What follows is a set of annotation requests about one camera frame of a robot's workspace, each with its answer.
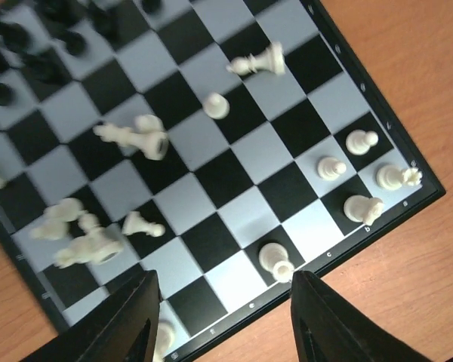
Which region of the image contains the white bishop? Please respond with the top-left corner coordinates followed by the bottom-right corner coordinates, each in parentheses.
top-left (54, 227), bottom-right (124, 268)
top-left (258, 242), bottom-right (294, 283)

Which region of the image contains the black and grey chessboard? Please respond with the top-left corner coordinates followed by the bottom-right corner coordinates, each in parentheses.
top-left (0, 1), bottom-right (445, 361)

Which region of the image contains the white pawn lying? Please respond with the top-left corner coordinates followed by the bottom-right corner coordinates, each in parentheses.
top-left (122, 211), bottom-right (165, 238)

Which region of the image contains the white pawn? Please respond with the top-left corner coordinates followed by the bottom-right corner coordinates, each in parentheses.
top-left (202, 93), bottom-right (230, 119)
top-left (346, 130), bottom-right (379, 155)
top-left (122, 211), bottom-right (165, 238)
top-left (376, 164), bottom-right (423, 191)

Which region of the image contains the white bishop lying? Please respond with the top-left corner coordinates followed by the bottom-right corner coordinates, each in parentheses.
top-left (54, 227), bottom-right (124, 268)

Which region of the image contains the white knight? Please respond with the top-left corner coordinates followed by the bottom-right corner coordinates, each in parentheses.
top-left (153, 321), bottom-right (176, 362)

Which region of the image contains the white chess piece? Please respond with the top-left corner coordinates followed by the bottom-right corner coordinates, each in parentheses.
top-left (344, 195), bottom-right (384, 226)
top-left (226, 41), bottom-right (285, 75)
top-left (317, 156), bottom-right (347, 181)

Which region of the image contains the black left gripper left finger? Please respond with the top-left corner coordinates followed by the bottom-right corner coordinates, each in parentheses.
top-left (23, 271), bottom-right (160, 361)

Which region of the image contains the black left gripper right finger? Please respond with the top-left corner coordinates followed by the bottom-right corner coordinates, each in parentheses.
top-left (291, 271), bottom-right (429, 361)

